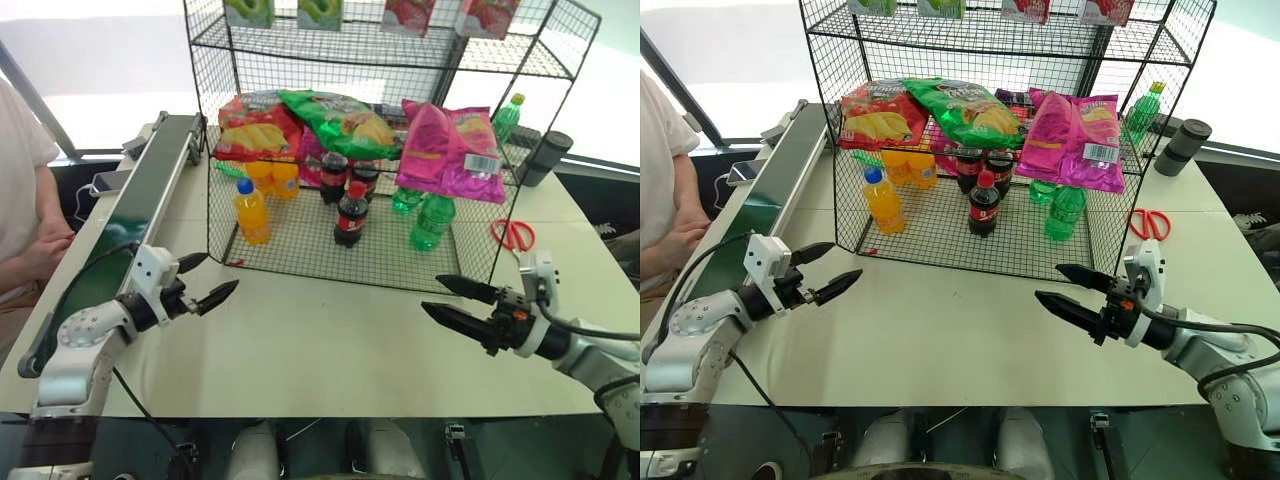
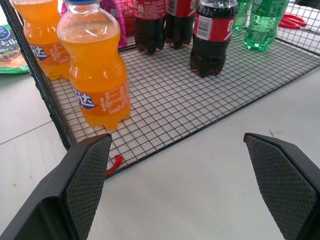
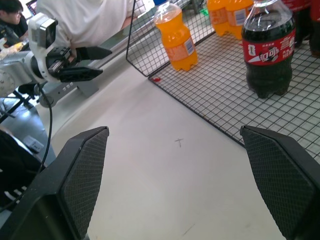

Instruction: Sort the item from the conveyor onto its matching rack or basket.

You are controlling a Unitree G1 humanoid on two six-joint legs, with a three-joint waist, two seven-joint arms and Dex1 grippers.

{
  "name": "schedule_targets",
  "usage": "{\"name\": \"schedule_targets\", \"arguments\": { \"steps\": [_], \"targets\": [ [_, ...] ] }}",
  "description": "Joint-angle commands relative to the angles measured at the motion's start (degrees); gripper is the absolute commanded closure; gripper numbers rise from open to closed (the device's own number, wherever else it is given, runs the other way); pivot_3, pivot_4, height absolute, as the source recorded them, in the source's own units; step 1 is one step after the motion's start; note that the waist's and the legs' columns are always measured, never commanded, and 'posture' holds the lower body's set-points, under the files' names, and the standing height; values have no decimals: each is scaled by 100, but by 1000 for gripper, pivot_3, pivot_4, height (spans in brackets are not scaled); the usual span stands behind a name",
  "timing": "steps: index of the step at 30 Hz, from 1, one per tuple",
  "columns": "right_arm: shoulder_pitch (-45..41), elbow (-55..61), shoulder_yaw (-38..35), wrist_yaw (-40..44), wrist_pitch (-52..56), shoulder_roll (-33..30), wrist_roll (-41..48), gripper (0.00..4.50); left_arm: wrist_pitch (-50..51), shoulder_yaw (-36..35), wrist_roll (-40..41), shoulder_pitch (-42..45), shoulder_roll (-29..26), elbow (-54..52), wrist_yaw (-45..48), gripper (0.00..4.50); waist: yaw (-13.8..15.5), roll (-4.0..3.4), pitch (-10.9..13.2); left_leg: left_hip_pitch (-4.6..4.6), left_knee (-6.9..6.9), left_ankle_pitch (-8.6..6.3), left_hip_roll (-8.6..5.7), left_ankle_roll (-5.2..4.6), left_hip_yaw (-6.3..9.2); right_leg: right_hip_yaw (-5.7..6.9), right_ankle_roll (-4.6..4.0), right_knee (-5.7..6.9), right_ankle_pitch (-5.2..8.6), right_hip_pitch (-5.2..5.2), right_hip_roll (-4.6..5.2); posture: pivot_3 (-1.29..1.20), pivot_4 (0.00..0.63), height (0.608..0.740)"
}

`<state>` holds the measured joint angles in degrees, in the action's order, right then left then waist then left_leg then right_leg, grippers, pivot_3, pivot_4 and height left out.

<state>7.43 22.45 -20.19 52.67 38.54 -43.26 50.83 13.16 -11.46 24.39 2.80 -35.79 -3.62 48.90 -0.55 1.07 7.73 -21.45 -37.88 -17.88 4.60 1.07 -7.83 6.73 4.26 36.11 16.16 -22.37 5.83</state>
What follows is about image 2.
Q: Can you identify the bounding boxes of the green snack bag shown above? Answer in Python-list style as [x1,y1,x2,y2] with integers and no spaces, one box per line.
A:
[0,24,30,75]

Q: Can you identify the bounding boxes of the cola bottle red label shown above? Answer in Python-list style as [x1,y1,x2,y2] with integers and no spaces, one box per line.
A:
[132,0,168,55]
[189,0,239,78]
[164,0,200,50]

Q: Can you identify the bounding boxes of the red zip tie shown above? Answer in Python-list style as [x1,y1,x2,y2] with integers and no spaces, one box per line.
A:
[105,154,124,176]

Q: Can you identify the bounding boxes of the orange soda bottle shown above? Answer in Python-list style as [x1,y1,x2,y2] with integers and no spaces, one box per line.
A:
[56,0,132,132]
[11,0,71,81]

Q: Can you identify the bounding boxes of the red scissors handles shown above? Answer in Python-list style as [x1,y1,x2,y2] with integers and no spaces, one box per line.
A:
[278,14,307,29]

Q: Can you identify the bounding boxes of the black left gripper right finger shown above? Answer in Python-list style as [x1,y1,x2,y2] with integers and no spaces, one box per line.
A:
[243,132,320,240]

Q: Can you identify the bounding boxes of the green soda bottle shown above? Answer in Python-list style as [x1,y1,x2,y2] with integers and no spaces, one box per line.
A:
[233,0,254,32]
[244,0,290,53]

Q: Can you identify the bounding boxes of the black wire mesh rack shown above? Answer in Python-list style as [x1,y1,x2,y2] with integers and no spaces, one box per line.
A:
[0,0,320,179]

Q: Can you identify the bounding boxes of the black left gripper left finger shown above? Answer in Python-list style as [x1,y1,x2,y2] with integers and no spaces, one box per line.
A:
[0,133,113,240]

